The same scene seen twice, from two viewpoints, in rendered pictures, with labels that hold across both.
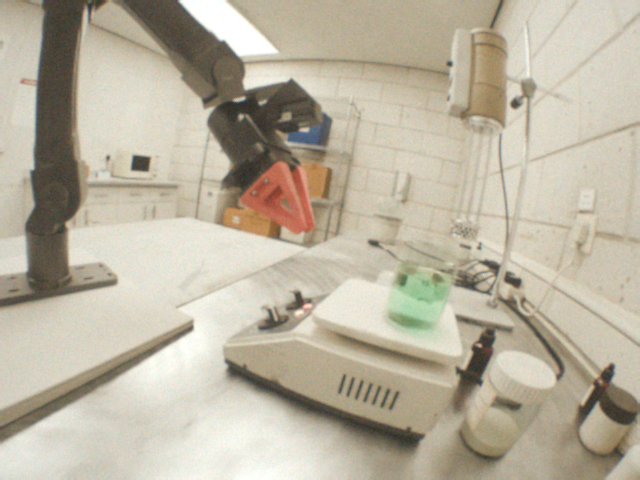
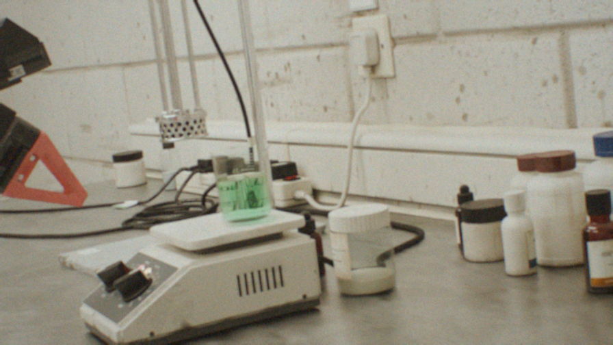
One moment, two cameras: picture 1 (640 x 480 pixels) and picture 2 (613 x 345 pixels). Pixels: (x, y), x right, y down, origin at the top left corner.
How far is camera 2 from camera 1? 0.83 m
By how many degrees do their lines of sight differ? 45
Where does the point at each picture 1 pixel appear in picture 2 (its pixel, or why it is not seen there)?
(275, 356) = (178, 298)
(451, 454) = (350, 302)
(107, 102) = not seen: outside the picture
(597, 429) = (475, 239)
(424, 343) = (275, 222)
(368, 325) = (230, 231)
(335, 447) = (272, 330)
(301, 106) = (33, 55)
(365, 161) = not seen: outside the picture
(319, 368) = (217, 283)
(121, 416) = not seen: outside the picture
